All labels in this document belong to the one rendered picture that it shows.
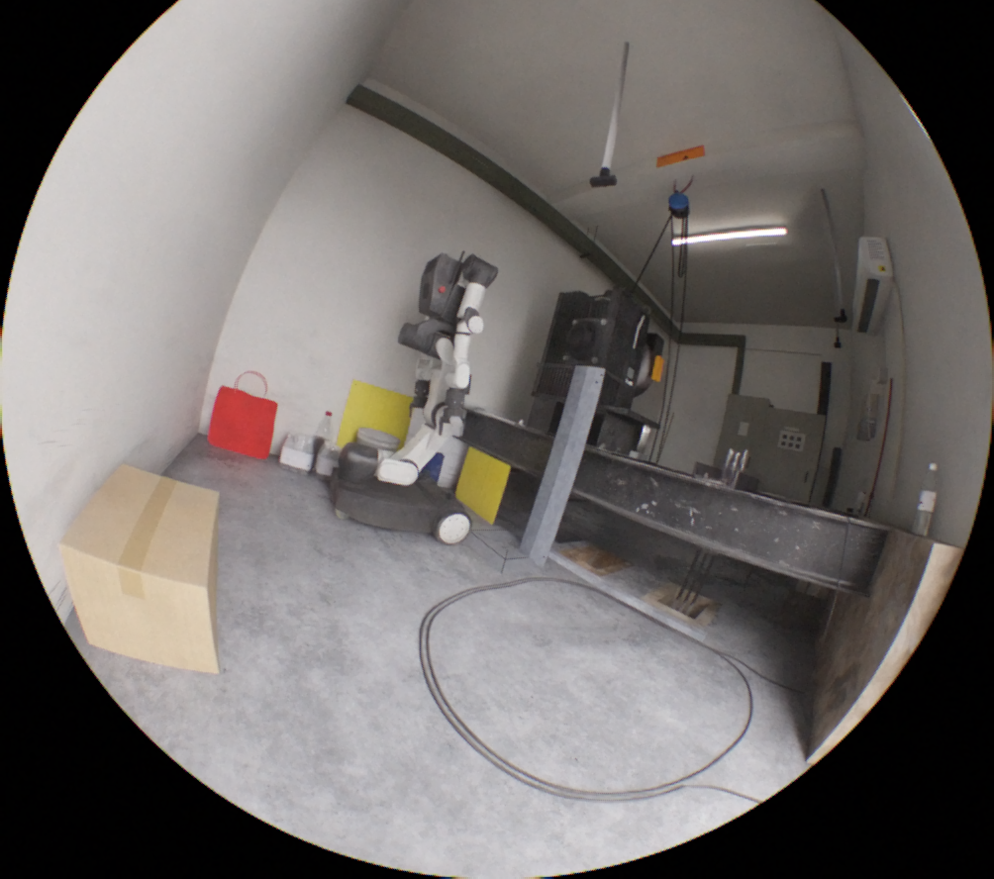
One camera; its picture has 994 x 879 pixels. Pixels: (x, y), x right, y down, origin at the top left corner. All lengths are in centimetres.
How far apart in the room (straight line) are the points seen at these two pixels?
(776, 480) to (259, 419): 496
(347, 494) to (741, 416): 435
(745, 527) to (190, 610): 166
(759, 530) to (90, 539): 189
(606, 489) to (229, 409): 212
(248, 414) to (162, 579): 154
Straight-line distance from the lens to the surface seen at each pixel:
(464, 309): 150
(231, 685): 86
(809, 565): 149
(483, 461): 230
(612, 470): 171
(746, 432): 462
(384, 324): 231
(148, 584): 72
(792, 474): 452
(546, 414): 203
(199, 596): 71
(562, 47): 243
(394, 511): 157
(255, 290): 226
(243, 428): 213
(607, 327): 193
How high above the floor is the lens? 71
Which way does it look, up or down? 5 degrees up
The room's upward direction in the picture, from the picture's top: 17 degrees clockwise
